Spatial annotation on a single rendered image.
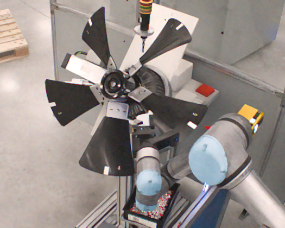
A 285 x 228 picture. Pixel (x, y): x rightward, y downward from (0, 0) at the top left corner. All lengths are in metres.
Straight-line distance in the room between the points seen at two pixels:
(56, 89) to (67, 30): 1.16
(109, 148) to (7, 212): 1.29
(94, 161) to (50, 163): 1.38
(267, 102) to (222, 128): 1.16
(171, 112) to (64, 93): 0.48
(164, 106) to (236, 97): 0.79
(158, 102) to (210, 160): 0.61
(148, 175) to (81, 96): 0.59
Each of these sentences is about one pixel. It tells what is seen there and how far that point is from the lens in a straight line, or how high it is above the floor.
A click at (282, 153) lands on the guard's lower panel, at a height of 0.62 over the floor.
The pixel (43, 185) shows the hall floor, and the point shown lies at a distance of 2.84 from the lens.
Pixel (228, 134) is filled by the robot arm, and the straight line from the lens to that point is 1.02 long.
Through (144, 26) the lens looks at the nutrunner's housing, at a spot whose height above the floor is 1.49.
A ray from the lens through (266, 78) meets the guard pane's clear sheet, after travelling 2.13.
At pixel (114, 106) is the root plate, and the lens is 1.62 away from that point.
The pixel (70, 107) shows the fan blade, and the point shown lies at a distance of 1.76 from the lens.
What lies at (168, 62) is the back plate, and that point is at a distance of 1.81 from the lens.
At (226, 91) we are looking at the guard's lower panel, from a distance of 2.26.
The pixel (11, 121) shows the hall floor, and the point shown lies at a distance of 3.39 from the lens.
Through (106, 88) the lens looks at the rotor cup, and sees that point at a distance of 1.59.
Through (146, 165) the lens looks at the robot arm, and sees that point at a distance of 1.27.
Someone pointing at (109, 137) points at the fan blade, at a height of 1.05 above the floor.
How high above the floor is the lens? 2.13
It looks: 39 degrees down
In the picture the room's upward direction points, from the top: 4 degrees clockwise
